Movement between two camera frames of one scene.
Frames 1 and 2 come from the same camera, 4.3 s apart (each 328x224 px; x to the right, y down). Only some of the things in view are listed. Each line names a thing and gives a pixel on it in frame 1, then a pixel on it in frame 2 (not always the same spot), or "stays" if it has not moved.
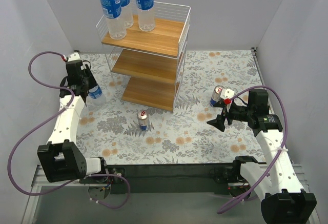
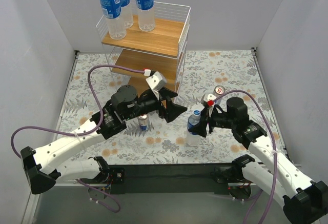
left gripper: (85, 83) -> (163, 105)
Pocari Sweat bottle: (111, 6) stays
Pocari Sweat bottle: (144, 1) stays
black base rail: (182, 179) stays
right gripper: (226, 114) -> (208, 122)
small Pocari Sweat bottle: (96, 97) -> (193, 139)
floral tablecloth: (121, 133) stays
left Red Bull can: (143, 119) stays
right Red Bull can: (216, 95) stays
